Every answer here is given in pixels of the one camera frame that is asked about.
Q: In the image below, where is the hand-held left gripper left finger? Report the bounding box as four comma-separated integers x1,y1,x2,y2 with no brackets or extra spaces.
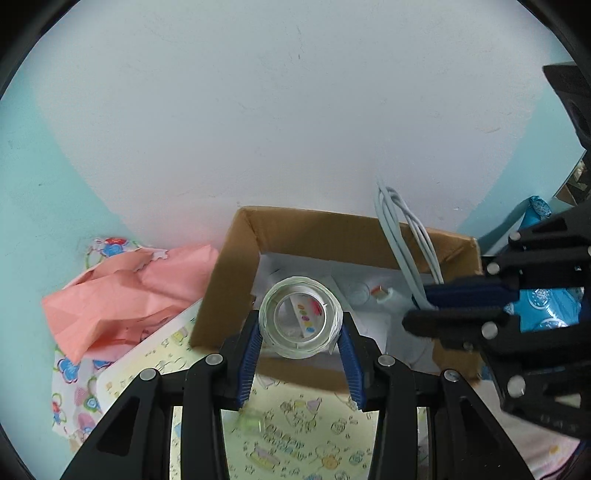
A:
60,310,265,480

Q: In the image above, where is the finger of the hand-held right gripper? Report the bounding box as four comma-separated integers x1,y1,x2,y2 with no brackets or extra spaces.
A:
424,202,591,310
402,306,591,437

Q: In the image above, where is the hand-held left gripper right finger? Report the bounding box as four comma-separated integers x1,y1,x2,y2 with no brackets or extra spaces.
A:
337,311,536,480

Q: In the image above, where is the clear tape roll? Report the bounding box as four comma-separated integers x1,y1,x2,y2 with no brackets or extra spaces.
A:
257,275,345,359

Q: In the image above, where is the white charging cable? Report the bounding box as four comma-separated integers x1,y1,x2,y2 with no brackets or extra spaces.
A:
370,178,446,311

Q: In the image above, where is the pack of colourful birthday candles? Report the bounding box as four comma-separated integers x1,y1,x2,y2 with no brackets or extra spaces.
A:
291,295,325,337

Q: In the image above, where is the brown cardboard box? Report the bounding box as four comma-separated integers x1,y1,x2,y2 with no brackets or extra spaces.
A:
188,206,485,393

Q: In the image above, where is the blue snowflake plastic bag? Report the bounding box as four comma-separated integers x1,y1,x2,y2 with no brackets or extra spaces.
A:
517,195,585,334

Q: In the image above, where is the pink crumpled paper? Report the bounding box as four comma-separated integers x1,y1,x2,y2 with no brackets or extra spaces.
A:
41,244,220,365

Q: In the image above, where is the pink blanket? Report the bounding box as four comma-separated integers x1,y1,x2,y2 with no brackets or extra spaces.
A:
475,378,585,480

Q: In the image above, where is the floral printed cloth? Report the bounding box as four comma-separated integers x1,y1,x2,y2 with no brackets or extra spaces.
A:
50,236,167,445

